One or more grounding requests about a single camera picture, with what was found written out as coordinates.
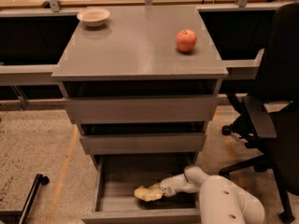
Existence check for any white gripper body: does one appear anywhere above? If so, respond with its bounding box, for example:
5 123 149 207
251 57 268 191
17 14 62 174
160 177 178 197

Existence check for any yellow sponge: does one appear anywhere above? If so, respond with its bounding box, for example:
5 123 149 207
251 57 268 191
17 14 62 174
134 186 148 201

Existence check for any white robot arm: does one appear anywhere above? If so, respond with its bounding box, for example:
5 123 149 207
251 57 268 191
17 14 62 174
135 165 265 224

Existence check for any grey open bottom drawer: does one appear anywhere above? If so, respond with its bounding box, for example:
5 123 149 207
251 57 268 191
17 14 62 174
82 153 200 224

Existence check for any grey middle drawer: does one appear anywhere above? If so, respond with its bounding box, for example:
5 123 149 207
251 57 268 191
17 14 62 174
80 133 206 155

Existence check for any grey top drawer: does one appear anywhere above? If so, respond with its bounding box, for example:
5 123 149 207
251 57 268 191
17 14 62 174
66 95 218 124

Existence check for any grey drawer cabinet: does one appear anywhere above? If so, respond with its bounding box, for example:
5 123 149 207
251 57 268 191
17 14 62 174
51 5 229 170

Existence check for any black office chair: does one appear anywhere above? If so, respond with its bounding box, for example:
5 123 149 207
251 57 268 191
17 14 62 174
220 2 299 224

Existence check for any black wheeled stand leg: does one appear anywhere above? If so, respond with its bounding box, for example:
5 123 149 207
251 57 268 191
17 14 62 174
0 174 50 224

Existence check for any red apple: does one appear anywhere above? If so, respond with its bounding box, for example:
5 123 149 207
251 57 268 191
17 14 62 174
176 29 197 52

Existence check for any white ceramic bowl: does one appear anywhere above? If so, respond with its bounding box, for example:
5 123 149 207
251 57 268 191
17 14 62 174
77 7 110 27

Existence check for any grey desk frame rail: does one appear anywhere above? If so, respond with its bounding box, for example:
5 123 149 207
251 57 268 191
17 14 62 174
0 64 57 86

